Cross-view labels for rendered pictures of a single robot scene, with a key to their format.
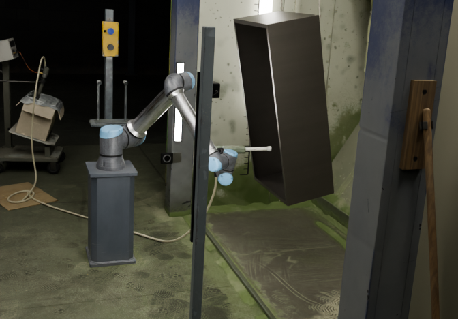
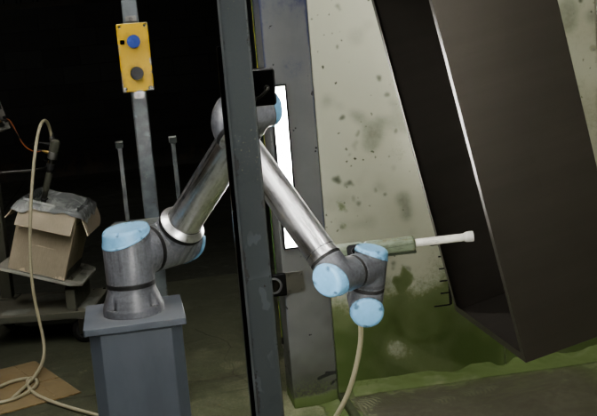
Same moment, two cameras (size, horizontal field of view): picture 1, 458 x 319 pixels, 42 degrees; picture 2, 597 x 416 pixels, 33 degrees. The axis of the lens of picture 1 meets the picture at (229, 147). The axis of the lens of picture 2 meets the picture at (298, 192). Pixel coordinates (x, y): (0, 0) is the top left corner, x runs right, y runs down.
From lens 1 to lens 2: 0.94 m
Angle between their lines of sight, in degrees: 11
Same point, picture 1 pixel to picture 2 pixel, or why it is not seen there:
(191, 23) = (291, 3)
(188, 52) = (291, 63)
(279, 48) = (457, 5)
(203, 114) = (239, 148)
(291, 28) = not seen: outside the picture
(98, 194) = (107, 372)
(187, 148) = not seen: hidden behind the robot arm
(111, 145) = (125, 264)
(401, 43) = not seen: outside the picture
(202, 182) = (258, 316)
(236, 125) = (413, 204)
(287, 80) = (486, 76)
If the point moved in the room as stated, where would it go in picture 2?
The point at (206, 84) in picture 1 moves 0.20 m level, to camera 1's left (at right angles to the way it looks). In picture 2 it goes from (234, 71) to (130, 80)
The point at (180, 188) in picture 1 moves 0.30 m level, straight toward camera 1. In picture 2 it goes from (309, 346) to (304, 372)
